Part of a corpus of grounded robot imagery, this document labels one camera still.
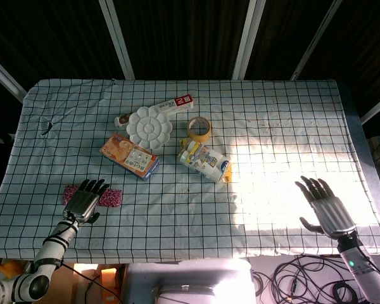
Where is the long white red box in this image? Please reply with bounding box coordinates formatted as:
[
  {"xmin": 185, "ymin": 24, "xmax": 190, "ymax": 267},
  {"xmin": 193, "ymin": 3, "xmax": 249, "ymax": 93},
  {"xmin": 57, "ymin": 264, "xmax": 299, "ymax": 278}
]
[{"xmin": 114, "ymin": 94, "xmax": 196, "ymax": 129}]

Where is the aluminium frame bar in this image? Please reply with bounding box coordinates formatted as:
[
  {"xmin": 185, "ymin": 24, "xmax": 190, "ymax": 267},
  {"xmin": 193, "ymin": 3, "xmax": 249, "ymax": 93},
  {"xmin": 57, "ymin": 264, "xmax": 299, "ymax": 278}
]
[
  {"xmin": 231, "ymin": 0, "xmax": 267, "ymax": 80},
  {"xmin": 98, "ymin": 0, "xmax": 136, "ymax": 80},
  {"xmin": 0, "ymin": 51, "xmax": 28, "ymax": 103},
  {"xmin": 290, "ymin": 0, "xmax": 343, "ymax": 81},
  {"xmin": 360, "ymin": 91, "xmax": 380, "ymax": 125}
]

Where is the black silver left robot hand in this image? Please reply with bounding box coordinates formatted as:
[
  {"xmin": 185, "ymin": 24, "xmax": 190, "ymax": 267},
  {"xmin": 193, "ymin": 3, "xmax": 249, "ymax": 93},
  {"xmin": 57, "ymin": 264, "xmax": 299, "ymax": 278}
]
[{"xmin": 63, "ymin": 179, "xmax": 110, "ymax": 224}]

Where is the black cable bundle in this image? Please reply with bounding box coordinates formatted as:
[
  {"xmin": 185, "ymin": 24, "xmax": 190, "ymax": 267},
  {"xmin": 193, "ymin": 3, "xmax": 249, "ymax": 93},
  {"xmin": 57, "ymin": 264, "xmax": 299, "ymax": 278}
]
[{"xmin": 250, "ymin": 253, "xmax": 368, "ymax": 304}]

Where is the white black grid tablecloth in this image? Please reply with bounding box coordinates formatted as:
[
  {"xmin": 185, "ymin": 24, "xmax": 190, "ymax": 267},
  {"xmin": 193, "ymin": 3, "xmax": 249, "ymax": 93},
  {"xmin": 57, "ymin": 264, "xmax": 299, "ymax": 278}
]
[{"xmin": 0, "ymin": 78, "xmax": 380, "ymax": 263}]

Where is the white bottle multipack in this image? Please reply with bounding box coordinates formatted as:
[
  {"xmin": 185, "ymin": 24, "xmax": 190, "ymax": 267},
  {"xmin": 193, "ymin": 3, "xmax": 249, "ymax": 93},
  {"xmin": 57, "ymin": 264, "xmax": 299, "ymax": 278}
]
[{"xmin": 178, "ymin": 137, "xmax": 232, "ymax": 184}]

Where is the yellow tape roll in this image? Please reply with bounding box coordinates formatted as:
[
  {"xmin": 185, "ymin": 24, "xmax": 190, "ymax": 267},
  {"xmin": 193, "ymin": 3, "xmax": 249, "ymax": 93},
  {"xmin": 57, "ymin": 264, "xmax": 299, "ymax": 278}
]
[{"xmin": 186, "ymin": 116, "xmax": 212, "ymax": 141}]

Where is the brown cardboard box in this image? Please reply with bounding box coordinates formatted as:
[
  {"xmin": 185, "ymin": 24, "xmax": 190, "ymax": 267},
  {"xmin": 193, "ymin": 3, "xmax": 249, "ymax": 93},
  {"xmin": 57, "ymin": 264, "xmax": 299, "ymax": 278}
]
[{"xmin": 49, "ymin": 261, "xmax": 127, "ymax": 304}]

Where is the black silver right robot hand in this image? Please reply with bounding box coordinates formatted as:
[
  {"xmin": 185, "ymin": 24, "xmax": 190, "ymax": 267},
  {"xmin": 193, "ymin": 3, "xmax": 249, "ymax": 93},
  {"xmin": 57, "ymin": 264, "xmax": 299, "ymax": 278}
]
[{"xmin": 294, "ymin": 175, "xmax": 357, "ymax": 239}]

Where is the white flower paint palette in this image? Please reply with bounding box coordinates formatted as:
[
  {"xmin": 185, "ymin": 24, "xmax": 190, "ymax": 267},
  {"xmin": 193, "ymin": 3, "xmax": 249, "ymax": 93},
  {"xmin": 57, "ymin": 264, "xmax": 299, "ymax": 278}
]
[{"xmin": 127, "ymin": 106, "xmax": 174, "ymax": 150}]

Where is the orange snack box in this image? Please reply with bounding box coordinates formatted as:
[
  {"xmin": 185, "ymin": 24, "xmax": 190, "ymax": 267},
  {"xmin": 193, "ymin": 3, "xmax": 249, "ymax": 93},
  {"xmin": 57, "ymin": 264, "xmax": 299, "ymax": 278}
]
[{"xmin": 99, "ymin": 132, "xmax": 160, "ymax": 182}]

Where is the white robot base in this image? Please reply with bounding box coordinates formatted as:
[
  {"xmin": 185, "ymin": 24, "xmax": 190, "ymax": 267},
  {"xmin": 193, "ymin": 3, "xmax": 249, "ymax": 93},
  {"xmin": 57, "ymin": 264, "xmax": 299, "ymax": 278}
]
[{"xmin": 125, "ymin": 258, "xmax": 258, "ymax": 304}]

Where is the thin black cable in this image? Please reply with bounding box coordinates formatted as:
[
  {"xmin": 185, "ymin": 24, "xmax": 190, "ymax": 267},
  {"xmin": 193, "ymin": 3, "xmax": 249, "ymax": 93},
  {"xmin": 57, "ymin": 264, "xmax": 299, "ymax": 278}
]
[{"xmin": 61, "ymin": 262, "xmax": 123, "ymax": 304}]

